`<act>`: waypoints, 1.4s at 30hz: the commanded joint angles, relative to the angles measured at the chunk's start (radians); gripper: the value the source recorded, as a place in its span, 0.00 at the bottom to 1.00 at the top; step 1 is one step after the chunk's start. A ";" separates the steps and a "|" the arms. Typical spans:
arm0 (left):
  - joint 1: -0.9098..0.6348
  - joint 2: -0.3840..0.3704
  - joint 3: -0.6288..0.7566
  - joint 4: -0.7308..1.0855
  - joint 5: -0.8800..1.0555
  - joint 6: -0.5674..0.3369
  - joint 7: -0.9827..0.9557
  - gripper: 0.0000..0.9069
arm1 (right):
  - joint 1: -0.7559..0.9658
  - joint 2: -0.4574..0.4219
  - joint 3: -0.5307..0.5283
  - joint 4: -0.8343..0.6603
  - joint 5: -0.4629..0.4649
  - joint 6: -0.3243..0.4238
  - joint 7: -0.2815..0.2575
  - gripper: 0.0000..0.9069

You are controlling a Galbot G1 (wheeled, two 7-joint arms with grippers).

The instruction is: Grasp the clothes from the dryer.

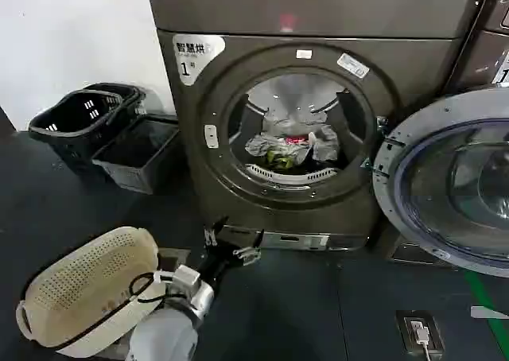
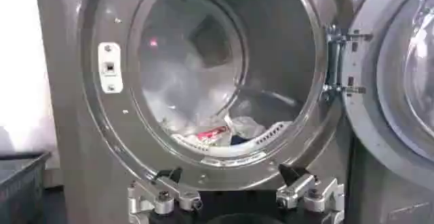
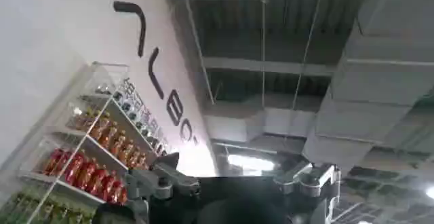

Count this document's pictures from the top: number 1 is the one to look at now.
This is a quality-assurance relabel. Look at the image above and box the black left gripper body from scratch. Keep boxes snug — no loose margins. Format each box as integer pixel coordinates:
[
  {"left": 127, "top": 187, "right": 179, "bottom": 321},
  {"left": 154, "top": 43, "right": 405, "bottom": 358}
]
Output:
[{"left": 197, "top": 239, "right": 241, "bottom": 295}]

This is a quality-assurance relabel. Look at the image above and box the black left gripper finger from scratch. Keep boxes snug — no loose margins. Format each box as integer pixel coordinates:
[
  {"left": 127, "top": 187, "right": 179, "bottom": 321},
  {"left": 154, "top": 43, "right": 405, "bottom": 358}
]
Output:
[
  {"left": 204, "top": 215, "right": 230, "bottom": 249},
  {"left": 232, "top": 228, "right": 266, "bottom": 266}
]

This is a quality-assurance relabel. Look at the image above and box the green cloth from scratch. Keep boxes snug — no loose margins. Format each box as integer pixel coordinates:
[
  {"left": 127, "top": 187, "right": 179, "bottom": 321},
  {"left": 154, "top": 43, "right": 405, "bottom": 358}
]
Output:
[{"left": 265, "top": 147, "right": 297, "bottom": 170}]

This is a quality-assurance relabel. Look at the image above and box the grey square plastic crate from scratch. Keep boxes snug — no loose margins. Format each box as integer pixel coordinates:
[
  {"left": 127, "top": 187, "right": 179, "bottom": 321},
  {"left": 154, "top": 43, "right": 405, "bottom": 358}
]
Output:
[{"left": 91, "top": 115, "right": 182, "bottom": 196}]

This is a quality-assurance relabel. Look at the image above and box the pink cloth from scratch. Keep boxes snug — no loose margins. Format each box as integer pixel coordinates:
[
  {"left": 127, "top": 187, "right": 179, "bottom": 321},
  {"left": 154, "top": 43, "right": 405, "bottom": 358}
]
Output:
[{"left": 279, "top": 134, "right": 312, "bottom": 147}]

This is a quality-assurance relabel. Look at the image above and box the cream perforated laundry basket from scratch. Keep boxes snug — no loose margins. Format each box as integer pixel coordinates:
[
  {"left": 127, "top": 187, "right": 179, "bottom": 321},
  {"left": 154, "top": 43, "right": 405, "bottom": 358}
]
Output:
[{"left": 15, "top": 226, "right": 161, "bottom": 358}]

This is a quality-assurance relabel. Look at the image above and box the grey crumpled garment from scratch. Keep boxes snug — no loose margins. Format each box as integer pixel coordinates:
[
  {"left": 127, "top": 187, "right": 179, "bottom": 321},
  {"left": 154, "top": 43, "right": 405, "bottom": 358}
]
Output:
[{"left": 244, "top": 111, "right": 340, "bottom": 164}]

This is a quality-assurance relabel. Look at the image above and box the grey dryer with open drum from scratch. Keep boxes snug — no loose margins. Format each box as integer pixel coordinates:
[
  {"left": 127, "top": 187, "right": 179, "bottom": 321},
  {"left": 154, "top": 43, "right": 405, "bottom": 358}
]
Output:
[{"left": 156, "top": 28, "right": 464, "bottom": 251}]

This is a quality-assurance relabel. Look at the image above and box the black slotted laundry basket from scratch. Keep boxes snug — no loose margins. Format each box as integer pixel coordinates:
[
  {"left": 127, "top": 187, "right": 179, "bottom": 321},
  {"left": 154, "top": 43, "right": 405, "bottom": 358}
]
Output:
[
  {"left": 81, "top": 82, "right": 148, "bottom": 116},
  {"left": 27, "top": 89, "right": 125, "bottom": 172}
]

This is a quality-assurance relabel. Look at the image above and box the metal floor socket box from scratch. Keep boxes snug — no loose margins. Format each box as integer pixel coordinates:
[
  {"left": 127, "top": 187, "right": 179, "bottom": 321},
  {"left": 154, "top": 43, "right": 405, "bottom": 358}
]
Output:
[{"left": 394, "top": 309, "right": 446, "bottom": 356}]

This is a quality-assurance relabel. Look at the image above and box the round glass dryer door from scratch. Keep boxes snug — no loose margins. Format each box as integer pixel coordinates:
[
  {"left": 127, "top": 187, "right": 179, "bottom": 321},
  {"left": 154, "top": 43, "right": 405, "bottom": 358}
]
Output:
[{"left": 372, "top": 94, "right": 509, "bottom": 279}]

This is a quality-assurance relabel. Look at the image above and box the green floor tape strip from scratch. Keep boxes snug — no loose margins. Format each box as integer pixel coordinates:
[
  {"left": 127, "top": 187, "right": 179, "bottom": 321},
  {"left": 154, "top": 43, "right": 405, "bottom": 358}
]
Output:
[{"left": 466, "top": 270, "right": 509, "bottom": 339}]

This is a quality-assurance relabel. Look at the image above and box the grey stacked dryer unit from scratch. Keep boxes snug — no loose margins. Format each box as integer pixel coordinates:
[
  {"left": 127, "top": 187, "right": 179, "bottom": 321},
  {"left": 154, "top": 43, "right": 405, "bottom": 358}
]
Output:
[{"left": 144, "top": 0, "right": 492, "bottom": 41}]

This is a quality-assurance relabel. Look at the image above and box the grey neighbouring dryer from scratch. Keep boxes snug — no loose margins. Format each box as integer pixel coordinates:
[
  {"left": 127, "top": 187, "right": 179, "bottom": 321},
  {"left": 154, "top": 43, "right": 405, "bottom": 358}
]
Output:
[{"left": 448, "top": 0, "right": 509, "bottom": 96}]

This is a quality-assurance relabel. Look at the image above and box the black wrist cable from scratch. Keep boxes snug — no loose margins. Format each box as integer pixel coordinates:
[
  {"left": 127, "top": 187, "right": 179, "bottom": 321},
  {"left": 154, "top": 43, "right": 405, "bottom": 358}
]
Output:
[{"left": 128, "top": 270, "right": 177, "bottom": 303}]

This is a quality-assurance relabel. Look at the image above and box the white plug with cable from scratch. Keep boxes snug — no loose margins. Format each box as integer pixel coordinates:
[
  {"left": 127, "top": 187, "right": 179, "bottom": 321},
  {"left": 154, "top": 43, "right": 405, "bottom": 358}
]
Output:
[{"left": 410, "top": 316, "right": 435, "bottom": 361}]

